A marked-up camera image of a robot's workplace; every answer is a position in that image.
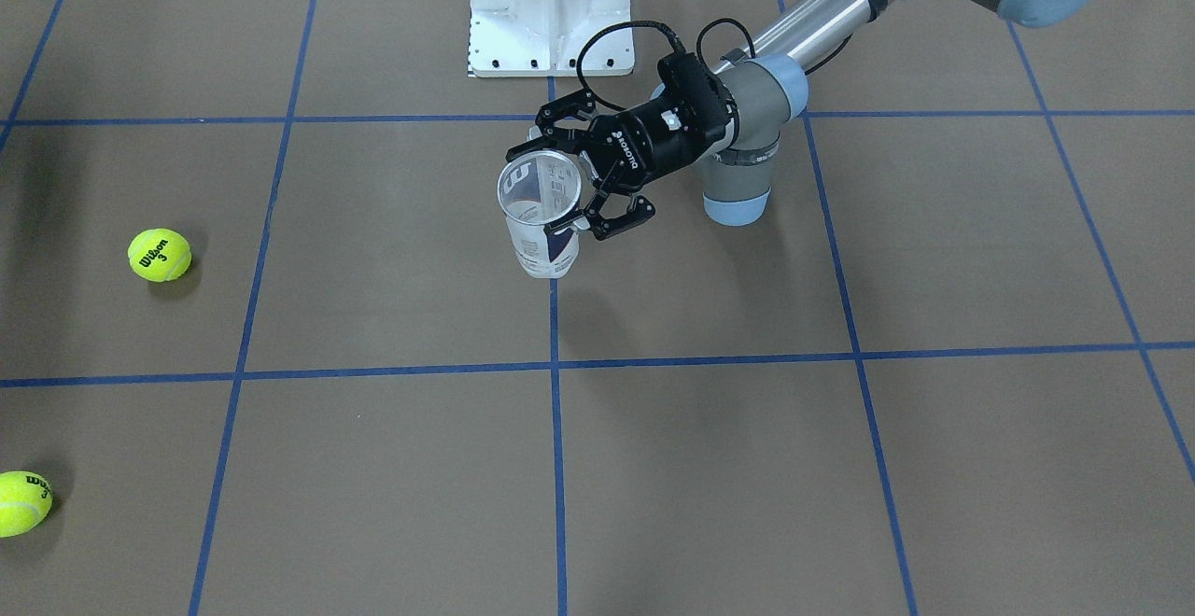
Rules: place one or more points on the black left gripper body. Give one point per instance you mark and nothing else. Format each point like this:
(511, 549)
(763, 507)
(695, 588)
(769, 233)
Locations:
(646, 138)

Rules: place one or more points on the white tennis ball can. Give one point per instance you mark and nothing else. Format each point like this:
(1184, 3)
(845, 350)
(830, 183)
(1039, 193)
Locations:
(533, 191)

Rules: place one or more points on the tennis ball with Wilson 3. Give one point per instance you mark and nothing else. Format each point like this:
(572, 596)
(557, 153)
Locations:
(159, 255)

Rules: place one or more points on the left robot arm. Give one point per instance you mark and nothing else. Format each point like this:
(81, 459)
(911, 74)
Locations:
(768, 81)

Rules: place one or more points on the tennis ball near edge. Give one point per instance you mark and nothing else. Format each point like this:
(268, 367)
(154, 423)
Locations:
(26, 499)

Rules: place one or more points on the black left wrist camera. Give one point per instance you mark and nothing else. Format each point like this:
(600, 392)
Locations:
(694, 100)

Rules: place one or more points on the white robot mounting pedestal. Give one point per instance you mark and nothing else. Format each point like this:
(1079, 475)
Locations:
(544, 38)

